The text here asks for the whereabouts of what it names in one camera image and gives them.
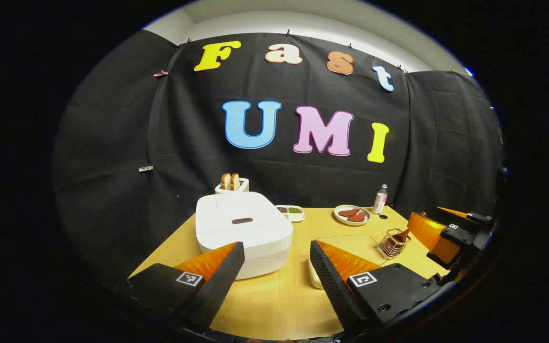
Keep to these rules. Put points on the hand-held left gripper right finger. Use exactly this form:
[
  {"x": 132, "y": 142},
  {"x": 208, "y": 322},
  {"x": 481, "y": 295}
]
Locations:
[{"x": 331, "y": 281}]

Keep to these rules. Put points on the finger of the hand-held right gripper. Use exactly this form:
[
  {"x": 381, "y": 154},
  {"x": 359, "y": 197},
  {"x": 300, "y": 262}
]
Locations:
[
  {"x": 470, "y": 216},
  {"x": 427, "y": 233}
]

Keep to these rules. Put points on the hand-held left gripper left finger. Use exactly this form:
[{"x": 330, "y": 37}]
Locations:
[{"x": 217, "y": 281}]

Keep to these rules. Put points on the brown wooden spoon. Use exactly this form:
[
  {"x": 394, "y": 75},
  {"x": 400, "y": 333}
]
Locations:
[{"x": 401, "y": 236}]

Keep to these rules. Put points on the clear rice container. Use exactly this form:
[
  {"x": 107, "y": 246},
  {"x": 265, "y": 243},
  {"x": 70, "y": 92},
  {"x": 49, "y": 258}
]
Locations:
[{"x": 360, "y": 245}]

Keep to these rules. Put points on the white rice cooker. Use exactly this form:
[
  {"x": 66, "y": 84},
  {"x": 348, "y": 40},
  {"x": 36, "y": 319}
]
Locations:
[{"x": 255, "y": 233}]

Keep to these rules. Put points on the clear bottle with pink label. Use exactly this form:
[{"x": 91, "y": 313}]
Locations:
[{"x": 380, "y": 200}]

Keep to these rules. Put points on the white round plate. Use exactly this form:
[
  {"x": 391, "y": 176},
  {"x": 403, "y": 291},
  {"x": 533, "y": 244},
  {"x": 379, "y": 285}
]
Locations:
[{"x": 340, "y": 219}]

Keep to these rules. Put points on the brown meat piece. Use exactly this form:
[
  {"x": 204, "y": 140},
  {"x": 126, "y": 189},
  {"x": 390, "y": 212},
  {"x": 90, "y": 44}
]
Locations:
[
  {"x": 348, "y": 212},
  {"x": 358, "y": 217}
]

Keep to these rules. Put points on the white divided bean dish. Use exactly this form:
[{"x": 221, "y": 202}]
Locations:
[{"x": 291, "y": 216}]

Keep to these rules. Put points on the white toaster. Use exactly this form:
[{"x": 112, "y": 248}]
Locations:
[{"x": 242, "y": 186}]

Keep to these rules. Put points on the toast bread slice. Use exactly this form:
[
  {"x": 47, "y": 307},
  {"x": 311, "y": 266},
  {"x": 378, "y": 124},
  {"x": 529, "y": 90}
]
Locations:
[
  {"x": 225, "y": 181},
  {"x": 235, "y": 181}
]

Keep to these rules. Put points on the black backdrop cloth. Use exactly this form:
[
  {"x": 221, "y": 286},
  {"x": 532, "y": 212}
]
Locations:
[{"x": 184, "y": 119}]

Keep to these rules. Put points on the pink cloth clip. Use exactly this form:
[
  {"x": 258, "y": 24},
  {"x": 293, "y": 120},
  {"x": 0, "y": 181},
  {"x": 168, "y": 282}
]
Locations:
[{"x": 160, "y": 73}]

